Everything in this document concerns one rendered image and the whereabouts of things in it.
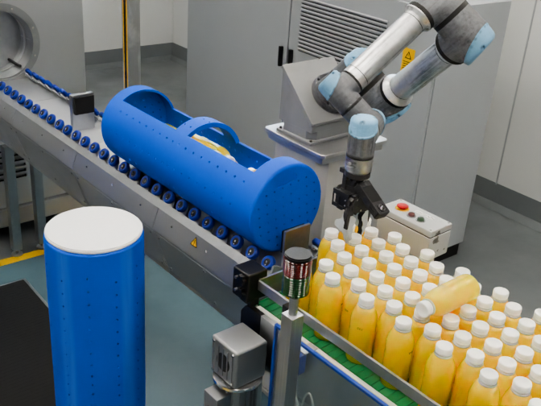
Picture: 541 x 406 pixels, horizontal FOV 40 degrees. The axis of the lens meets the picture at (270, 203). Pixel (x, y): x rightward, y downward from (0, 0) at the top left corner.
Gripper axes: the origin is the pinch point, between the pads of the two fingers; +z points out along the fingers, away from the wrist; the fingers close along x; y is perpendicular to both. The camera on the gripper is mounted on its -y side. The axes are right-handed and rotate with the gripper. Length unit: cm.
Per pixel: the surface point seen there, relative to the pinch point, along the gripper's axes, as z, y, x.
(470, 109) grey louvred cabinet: 17, 85, -177
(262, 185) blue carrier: -11.4, 22.7, 16.3
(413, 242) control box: 3.4, -7.3, -17.8
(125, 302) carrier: 23, 38, 53
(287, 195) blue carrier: -6.2, 22.1, 6.9
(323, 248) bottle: 4.1, 5.7, 6.4
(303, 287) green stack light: -11, -24, 43
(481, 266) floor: 108, 68, -193
